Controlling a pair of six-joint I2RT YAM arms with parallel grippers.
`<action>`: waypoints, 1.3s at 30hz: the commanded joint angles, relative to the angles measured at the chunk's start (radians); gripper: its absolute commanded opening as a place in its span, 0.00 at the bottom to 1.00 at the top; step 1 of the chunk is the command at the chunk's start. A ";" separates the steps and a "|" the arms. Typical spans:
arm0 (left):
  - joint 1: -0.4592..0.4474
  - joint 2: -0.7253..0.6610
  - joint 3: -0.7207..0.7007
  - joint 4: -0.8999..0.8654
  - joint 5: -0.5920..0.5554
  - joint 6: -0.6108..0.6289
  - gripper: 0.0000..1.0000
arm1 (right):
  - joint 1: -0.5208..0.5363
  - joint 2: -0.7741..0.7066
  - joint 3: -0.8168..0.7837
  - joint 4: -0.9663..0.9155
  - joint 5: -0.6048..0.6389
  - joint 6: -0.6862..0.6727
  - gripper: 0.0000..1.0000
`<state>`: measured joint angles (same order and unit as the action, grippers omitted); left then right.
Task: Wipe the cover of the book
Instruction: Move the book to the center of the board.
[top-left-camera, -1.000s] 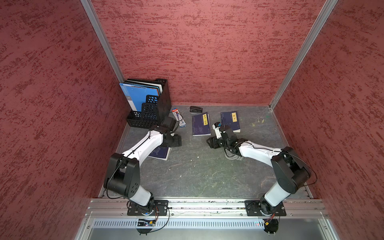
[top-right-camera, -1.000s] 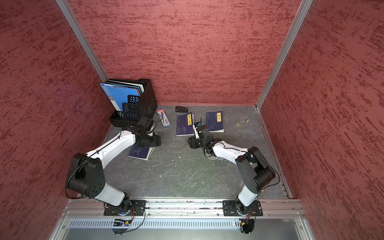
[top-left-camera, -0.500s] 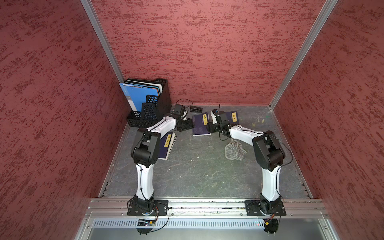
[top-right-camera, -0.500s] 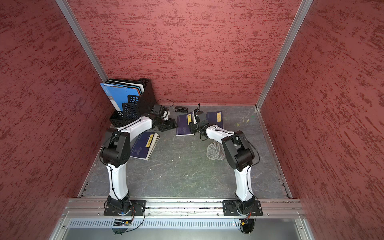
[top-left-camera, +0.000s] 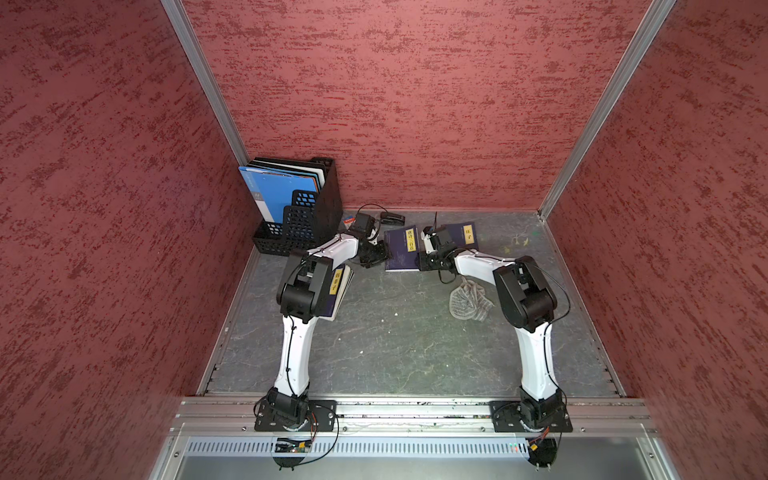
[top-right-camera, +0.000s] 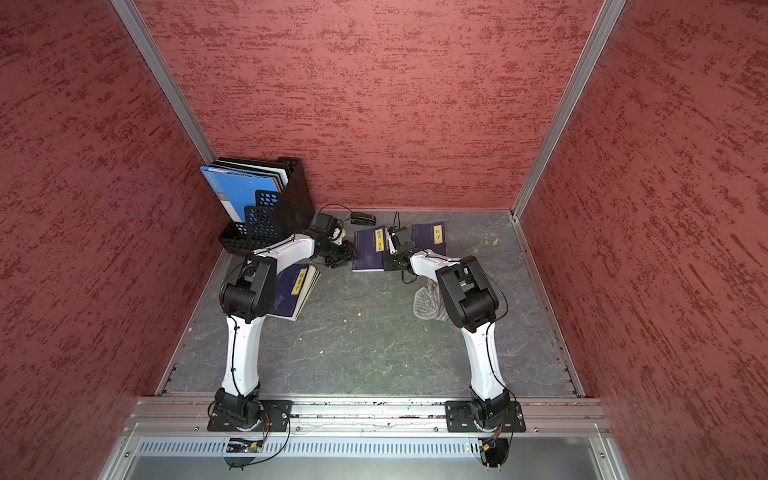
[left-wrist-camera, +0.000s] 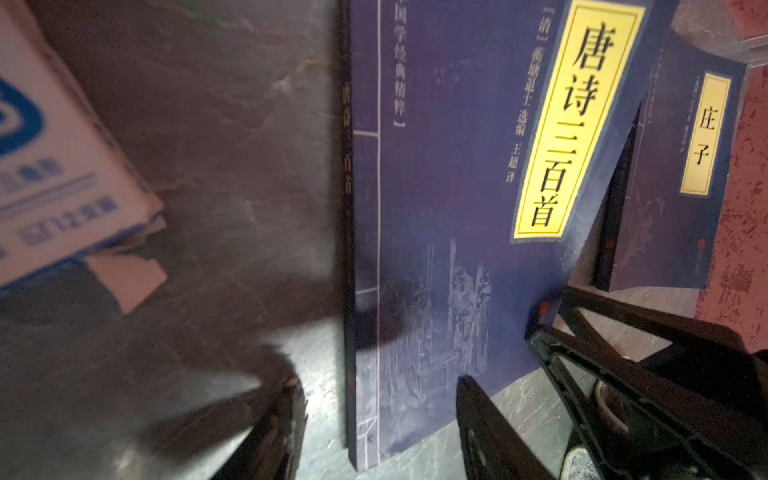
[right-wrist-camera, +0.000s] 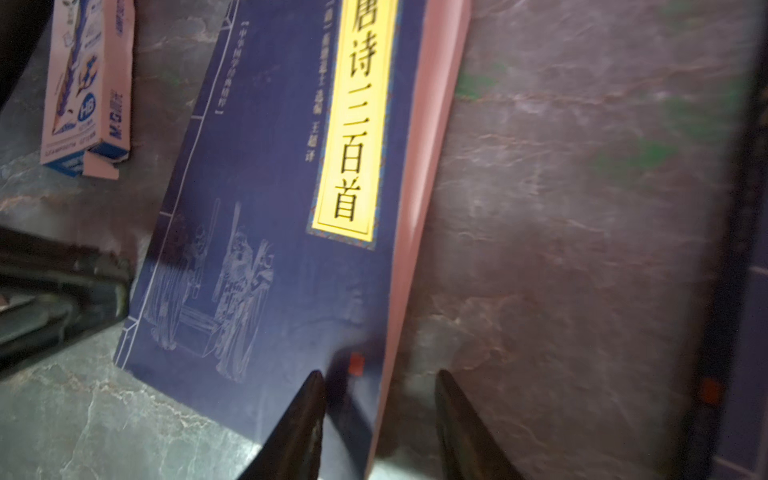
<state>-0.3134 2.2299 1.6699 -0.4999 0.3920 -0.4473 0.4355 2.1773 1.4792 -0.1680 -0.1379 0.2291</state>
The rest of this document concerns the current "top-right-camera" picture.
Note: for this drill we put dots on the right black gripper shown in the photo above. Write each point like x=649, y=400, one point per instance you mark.
x=388, y=263

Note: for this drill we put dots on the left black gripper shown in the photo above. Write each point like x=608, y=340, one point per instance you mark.
x=348, y=254

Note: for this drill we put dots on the navy book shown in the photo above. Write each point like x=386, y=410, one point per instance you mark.
x=430, y=236
x=293, y=287
x=370, y=245

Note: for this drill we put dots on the grey striped wiping cloth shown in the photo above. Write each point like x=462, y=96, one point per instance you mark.
x=428, y=304

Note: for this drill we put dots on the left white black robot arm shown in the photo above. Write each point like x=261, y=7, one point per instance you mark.
x=246, y=300

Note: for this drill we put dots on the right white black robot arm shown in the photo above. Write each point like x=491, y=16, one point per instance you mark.
x=471, y=304

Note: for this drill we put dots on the black mesh file organizer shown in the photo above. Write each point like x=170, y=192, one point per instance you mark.
x=275, y=215

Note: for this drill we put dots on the dark folders in organizer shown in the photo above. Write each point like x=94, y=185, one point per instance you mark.
x=281, y=171

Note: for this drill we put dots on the blue folder in organizer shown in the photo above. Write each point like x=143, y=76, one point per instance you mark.
x=236, y=190

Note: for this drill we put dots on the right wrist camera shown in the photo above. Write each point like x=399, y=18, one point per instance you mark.
x=400, y=238

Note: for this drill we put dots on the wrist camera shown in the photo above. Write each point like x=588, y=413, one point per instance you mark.
x=328, y=226
x=400, y=238

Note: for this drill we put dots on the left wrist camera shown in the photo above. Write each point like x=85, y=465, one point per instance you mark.
x=328, y=226

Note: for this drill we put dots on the aluminium mounting rail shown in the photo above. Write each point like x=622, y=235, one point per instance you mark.
x=545, y=417

